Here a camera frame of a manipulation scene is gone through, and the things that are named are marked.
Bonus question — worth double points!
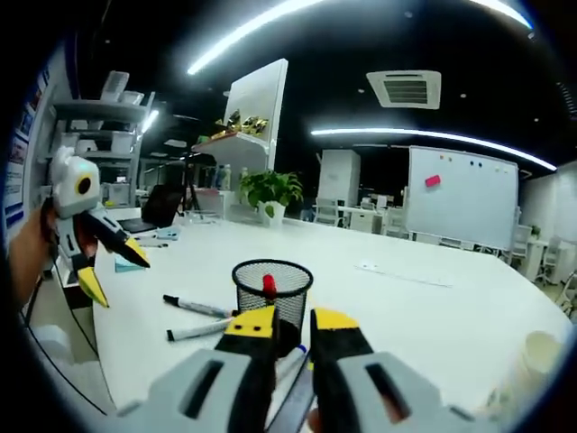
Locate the blue white wall poster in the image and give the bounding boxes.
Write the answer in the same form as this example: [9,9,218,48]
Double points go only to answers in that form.
[6,44,55,235]

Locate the group of white office chairs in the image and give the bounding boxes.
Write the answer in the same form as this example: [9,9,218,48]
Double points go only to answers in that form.
[313,196,411,240]

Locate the ceiling air conditioner vent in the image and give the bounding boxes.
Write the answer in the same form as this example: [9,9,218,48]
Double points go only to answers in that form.
[365,69,443,110]

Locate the gold ornaments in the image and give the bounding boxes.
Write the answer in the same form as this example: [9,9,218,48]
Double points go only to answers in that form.
[215,107,270,136]

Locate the blue whiteboard marker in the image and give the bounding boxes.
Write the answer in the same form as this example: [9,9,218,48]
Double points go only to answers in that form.
[275,344,310,384]

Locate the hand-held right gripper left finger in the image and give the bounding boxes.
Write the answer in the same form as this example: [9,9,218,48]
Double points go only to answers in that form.
[115,305,281,433]

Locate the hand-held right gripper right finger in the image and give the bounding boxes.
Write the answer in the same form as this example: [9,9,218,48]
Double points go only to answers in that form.
[309,308,481,433]

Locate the person's right hand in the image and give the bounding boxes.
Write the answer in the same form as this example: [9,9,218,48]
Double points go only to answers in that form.
[306,402,327,433]

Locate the long ceiling light strip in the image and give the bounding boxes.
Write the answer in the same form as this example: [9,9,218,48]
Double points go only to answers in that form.
[187,0,536,76]
[310,127,559,171]

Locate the person's white shirt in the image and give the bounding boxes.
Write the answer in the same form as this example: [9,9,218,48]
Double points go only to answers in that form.
[26,324,112,420]

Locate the white rolling whiteboard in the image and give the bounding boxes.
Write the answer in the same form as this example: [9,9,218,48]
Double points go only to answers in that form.
[407,144,521,252]

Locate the black tripod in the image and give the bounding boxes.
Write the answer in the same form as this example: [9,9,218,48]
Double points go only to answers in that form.
[179,155,205,213]

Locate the blue sticky note pad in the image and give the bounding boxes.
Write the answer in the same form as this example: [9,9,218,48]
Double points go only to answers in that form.
[114,255,142,274]

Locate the black mesh pen holder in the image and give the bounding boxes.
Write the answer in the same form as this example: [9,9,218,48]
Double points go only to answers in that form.
[231,258,315,360]

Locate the white display stand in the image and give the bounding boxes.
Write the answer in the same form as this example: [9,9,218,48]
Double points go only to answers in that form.
[191,58,289,181]

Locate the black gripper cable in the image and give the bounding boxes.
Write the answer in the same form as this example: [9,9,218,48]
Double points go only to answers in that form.
[20,252,109,416]

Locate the grey metal shelving rack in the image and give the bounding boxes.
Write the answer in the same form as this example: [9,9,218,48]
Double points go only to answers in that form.
[38,71,157,213]

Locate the black whiteboard marker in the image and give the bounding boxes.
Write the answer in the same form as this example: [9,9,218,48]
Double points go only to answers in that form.
[162,294,231,318]
[166,318,235,343]

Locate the black laptop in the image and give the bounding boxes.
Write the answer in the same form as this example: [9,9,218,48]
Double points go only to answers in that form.
[116,183,181,235]

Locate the large potted green plant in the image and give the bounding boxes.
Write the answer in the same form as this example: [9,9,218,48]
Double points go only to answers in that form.
[237,170,304,227]

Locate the person's left hand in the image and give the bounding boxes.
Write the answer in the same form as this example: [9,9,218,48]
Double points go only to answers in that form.
[26,198,62,277]

